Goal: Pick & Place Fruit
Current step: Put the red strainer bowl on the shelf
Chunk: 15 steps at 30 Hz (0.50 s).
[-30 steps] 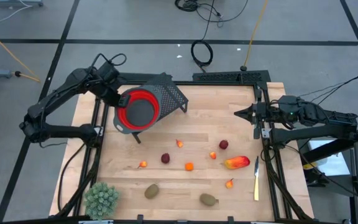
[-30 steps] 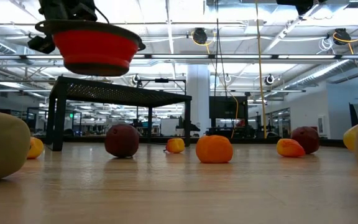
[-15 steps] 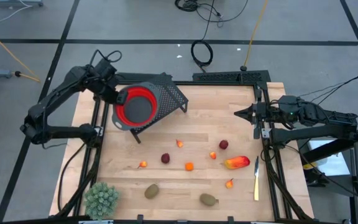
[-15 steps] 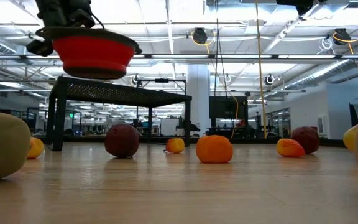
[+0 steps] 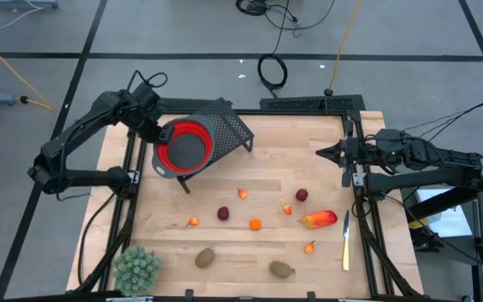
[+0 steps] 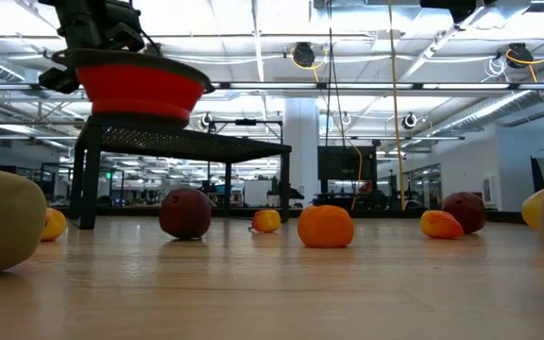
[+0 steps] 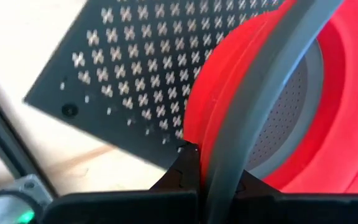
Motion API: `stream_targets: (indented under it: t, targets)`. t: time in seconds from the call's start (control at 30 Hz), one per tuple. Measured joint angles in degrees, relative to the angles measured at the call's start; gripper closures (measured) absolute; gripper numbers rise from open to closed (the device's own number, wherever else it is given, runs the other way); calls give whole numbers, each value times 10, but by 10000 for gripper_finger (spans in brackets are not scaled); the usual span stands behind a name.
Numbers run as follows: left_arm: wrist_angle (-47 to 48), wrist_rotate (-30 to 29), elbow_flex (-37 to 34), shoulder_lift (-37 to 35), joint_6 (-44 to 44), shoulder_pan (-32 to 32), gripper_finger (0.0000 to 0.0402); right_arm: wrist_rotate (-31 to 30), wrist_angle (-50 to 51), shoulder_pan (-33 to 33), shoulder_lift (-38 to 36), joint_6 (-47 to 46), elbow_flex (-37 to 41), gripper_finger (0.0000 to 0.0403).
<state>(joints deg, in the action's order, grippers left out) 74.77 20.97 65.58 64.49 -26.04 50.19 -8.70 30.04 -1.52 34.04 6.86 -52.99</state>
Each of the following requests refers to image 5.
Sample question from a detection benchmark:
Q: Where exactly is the black aluminium table frame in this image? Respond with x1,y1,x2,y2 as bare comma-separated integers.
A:
73,94,425,300

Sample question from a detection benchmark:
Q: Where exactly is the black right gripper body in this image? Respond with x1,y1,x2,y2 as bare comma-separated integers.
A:
341,121,368,188

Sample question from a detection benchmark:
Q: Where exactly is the thin black cable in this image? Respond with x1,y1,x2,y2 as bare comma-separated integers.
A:
402,102,483,142

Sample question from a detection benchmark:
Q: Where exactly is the black cable bundle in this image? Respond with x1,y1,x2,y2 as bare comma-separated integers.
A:
236,0,337,33

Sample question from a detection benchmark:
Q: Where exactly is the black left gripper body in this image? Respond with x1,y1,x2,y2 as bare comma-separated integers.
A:
130,82,163,142

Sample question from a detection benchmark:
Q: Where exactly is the yellow cable with black plug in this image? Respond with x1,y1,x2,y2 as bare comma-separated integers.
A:
0,31,56,112
324,0,362,96

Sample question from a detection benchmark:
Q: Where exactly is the white board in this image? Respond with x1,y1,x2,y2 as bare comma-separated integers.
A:
416,188,475,239

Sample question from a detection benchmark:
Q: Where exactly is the black perforated metal rack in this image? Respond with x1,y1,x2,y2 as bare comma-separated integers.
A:
177,97,255,195

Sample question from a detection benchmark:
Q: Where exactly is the brown-green toy kiwi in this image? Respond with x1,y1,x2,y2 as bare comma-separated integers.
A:
194,247,216,269
268,260,296,279

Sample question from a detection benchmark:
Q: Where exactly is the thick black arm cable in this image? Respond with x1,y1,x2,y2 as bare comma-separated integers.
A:
76,193,119,289

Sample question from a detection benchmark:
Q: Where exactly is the black cable with coil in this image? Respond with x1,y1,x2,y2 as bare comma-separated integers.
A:
257,0,297,100

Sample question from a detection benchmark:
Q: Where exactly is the white floor cable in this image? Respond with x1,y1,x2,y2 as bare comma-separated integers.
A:
0,0,44,41

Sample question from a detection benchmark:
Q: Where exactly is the red collapsible colander grey rim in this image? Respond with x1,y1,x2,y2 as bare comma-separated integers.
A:
152,113,216,180

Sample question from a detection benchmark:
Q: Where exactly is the red-yellow toy mango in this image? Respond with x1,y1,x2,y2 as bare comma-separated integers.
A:
301,210,338,230

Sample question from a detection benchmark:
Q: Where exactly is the knife with cream handle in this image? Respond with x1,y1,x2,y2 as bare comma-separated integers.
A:
341,210,351,272

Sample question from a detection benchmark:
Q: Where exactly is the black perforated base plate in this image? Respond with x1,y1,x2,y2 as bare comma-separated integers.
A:
259,94,366,113

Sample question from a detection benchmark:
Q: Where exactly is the green potted plant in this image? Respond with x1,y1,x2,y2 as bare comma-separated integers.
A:
113,246,162,298

